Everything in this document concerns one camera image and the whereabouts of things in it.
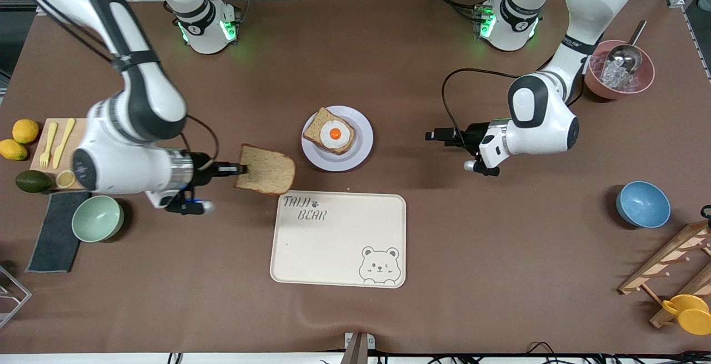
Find plain brown bread slice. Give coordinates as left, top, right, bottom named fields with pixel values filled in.
left=234, top=144, right=296, bottom=195

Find white round plate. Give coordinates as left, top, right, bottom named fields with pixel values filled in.
left=302, top=106, right=374, bottom=172

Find fried egg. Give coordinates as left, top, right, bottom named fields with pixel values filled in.
left=321, top=119, right=352, bottom=151

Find pale green bowl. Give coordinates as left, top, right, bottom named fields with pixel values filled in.
left=72, top=195, right=124, bottom=243

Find cream bear print tray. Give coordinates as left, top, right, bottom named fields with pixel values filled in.
left=270, top=190, right=407, bottom=288

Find wooden cutting board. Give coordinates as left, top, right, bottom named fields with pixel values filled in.
left=29, top=118, right=92, bottom=190

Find yellow plastic knife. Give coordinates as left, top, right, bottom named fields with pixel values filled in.
left=53, top=118, right=76, bottom=169

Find clear ice cubes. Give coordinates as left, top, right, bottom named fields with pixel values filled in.
left=590, top=53, right=639, bottom=91

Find yellow plastic fork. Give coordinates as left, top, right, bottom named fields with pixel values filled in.
left=39, top=122, right=58, bottom=169

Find dark grey cloth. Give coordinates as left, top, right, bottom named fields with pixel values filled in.
left=26, top=191, right=91, bottom=273

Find dark green avocado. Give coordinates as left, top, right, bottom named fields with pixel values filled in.
left=15, top=170, right=53, bottom=193

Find metal scoop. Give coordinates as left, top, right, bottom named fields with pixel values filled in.
left=605, top=20, right=648, bottom=76

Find round yellow lemon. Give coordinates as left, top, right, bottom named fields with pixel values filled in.
left=12, top=119, right=40, bottom=144

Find pink bowl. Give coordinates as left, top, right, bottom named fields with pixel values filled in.
left=583, top=39, right=656, bottom=100

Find blue bowl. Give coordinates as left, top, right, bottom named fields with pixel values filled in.
left=615, top=181, right=672, bottom=228

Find oval yellow lemon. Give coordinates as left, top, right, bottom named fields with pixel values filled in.
left=0, top=139, right=28, bottom=161

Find wooden peg rack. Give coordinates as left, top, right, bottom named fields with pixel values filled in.
left=618, top=221, right=711, bottom=329

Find yellow cup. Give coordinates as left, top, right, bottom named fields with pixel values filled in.
left=662, top=295, right=711, bottom=336

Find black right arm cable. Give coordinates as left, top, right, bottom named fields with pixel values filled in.
left=186, top=114, right=220, bottom=156

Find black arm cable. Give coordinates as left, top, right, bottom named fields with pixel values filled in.
left=186, top=114, right=220, bottom=156
left=442, top=68, right=520, bottom=131

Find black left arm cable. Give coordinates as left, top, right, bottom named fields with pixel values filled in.
left=442, top=68, right=520, bottom=131

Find metal wire basket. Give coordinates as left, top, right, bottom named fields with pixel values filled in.
left=0, top=266, right=32, bottom=330

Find metal table edge bracket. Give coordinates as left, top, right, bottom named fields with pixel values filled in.
left=344, top=332, right=376, bottom=364

